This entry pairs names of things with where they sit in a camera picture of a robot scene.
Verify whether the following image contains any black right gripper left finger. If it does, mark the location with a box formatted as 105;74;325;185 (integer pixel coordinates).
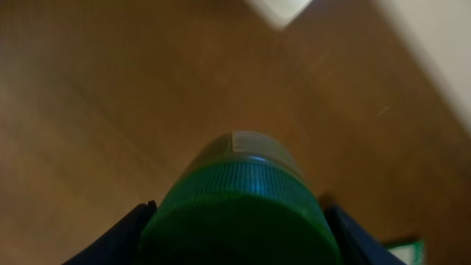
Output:
64;201;157;265

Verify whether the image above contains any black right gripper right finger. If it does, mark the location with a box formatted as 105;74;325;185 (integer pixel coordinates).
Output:
324;205;405;265

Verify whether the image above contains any green 3M gloves packet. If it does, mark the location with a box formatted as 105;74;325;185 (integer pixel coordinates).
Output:
386;240;425;265

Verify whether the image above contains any green lid jar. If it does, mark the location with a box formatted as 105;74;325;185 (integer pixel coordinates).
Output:
135;131;343;264

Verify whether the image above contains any white barcode scanner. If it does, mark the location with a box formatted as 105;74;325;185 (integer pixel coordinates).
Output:
245;0;312;30

